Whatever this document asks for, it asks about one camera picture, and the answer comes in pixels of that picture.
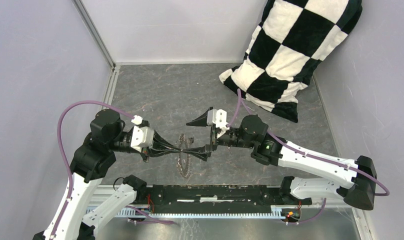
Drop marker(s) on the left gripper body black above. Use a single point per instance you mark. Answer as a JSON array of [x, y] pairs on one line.
[[122, 140]]

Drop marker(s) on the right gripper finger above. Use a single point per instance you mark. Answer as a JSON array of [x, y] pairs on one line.
[[199, 152], [201, 121]]

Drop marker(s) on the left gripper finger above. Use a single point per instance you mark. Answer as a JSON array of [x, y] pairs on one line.
[[165, 140], [154, 153]]

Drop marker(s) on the aluminium frame rail front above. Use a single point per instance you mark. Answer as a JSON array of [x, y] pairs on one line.
[[289, 193]]

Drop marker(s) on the black and white checkered pillow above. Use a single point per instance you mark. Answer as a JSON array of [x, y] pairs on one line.
[[291, 40]]

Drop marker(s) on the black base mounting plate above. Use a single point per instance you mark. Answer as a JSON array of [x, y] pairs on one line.
[[215, 199]]

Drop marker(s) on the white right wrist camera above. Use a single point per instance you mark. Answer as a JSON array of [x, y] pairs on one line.
[[217, 118]]

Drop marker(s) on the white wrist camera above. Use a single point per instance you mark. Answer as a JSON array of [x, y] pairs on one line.
[[217, 118], [141, 134]]

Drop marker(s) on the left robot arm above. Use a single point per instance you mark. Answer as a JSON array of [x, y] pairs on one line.
[[90, 164]]

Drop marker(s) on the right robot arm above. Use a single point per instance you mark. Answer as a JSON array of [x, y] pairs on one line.
[[351, 180]]

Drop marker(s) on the aluminium corner post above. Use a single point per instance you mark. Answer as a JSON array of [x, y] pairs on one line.
[[84, 14]]

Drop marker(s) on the metal disc with key rings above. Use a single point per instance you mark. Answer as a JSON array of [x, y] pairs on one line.
[[184, 159]]

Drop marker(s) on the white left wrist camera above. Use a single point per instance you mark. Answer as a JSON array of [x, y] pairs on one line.
[[141, 134]]

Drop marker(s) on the white slotted cable duct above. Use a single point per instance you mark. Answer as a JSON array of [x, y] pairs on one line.
[[275, 213]]

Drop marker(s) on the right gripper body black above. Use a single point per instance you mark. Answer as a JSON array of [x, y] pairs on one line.
[[228, 138]]

